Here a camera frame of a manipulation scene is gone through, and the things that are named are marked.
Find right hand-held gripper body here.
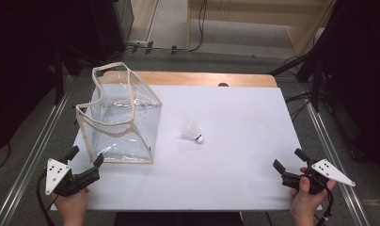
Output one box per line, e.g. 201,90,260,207
281,158,356,196

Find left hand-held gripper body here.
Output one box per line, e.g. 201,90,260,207
44,158,101,198

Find clear plastic bag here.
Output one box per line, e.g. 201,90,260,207
75,61,164,165

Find white shuttlecock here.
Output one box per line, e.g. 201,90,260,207
181,121,204,145

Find person's right hand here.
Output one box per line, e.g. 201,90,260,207
290,167,337,226

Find person's left hand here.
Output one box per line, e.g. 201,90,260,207
52,186,90,226

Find white table mat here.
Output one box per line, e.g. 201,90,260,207
50,84,323,212

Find black metal stand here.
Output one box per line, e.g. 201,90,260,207
52,43,100,105
268,46,328,112

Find aluminium floor rail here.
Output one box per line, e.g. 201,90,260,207
0,76,78,226
299,83,372,226

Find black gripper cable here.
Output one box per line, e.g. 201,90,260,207
36,171,59,226
315,186,335,226

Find black floor cable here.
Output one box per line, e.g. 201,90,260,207
109,0,209,59

